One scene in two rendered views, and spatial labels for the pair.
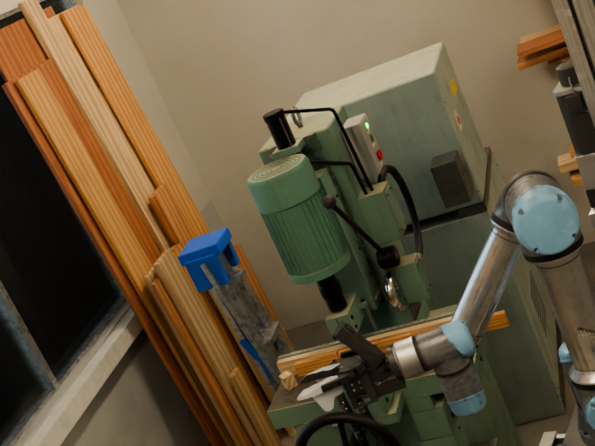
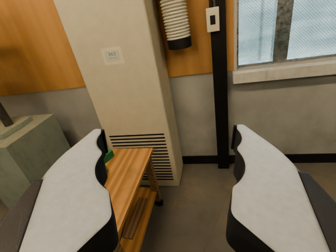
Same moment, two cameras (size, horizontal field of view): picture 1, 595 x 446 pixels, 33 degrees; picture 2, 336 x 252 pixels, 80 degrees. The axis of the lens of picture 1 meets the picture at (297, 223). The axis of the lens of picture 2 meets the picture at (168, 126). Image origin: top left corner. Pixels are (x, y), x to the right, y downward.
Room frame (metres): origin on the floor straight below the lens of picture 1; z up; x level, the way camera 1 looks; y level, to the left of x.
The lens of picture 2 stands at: (1.83, 0.02, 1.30)
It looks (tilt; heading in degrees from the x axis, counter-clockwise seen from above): 29 degrees down; 85
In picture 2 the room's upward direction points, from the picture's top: 11 degrees counter-clockwise
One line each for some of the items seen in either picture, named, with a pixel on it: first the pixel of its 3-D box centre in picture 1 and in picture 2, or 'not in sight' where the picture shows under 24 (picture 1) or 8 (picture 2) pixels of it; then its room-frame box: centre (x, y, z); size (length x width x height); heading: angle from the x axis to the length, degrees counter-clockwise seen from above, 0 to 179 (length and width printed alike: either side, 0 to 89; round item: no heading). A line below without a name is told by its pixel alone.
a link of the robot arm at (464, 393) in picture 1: (459, 382); not in sight; (1.80, -0.17, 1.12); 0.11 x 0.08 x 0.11; 171
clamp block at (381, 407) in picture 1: (361, 390); not in sight; (2.33, 0.03, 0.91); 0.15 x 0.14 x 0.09; 67
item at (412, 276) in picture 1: (409, 279); not in sight; (2.64, -0.23, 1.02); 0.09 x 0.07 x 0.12; 67
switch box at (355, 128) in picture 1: (363, 146); not in sight; (2.77, -0.26, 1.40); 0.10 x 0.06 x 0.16; 157
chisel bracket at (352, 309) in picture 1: (347, 318); not in sight; (2.55, -0.02, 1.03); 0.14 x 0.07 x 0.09; 157
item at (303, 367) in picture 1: (397, 344); not in sight; (2.48, -0.11, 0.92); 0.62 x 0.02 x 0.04; 67
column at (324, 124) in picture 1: (347, 235); not in sight; (2.80, -0.12, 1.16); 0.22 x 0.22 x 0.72; 67
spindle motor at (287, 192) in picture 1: (299, 219); not in sight; (2.53, -0.01, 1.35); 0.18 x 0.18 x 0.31
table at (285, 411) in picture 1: (374, 387); not in sight; (2.41, -0.01, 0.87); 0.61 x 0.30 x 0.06; 67
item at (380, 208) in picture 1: (382, 212); not in sight; (2.67, -0.23, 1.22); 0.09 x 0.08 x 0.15; 157
